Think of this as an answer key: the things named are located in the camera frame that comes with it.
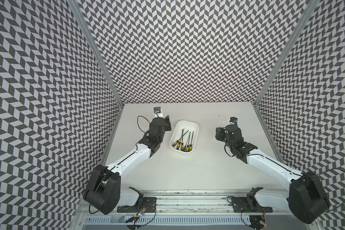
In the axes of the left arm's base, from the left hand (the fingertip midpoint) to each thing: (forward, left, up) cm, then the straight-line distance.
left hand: (165, 117), depth 84 cm
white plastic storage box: (0, -6, -19) cm, 20 cm away
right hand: (-5, -32, -7) cm, 33 cm away
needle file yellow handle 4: (-7, -16, -21) cm, 27 cm away
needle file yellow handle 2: (-6, -10, -21) cm, 24 cm away
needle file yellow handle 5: (-8, -7, -20) cm, 23 cm away
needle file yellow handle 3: (-9, -12, -20) cm, 25 cm away
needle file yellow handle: (-6, -6, -19) cm, 21 cm away
